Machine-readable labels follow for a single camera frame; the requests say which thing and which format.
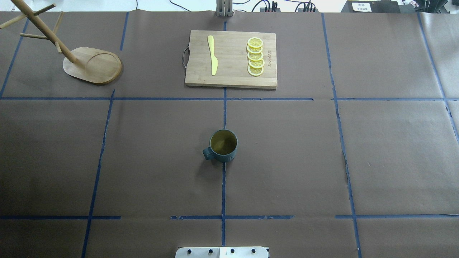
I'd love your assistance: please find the wooden mug rack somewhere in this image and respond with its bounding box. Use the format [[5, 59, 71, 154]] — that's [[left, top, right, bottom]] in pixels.
[[1, 0, 122, 85]]

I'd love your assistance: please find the bamboo cutting board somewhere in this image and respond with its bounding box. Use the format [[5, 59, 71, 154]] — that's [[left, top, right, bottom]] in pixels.
[[185, 30, 278, 89]]

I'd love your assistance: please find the teal ribbed mug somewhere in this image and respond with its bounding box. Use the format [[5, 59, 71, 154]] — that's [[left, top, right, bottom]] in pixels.
[[202, 129, 239, 163]]

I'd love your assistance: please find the lemon slice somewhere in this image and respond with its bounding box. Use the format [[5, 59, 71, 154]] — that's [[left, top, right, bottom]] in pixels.
[[247, 52, 264, 61], [247, 65, 264, 77], [246, 46, 263, 54], [248, 59, 265, 69], [246, 37, 264, 49]]

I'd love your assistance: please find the white pedestal column base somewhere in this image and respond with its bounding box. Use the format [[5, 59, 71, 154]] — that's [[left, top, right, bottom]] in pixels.
[[175, 246, 270, 258]]

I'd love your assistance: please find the yellow plastic knife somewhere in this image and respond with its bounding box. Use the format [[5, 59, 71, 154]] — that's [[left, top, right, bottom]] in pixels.
[[208, 35, 218, 76]]

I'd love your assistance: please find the black box with label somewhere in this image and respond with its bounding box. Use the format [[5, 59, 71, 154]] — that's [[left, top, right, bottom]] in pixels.
[[341, 0, 401, 13]]

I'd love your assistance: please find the aluminium frame post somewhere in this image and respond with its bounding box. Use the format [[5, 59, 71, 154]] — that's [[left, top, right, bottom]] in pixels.
[[216, 0, 234, 17]]

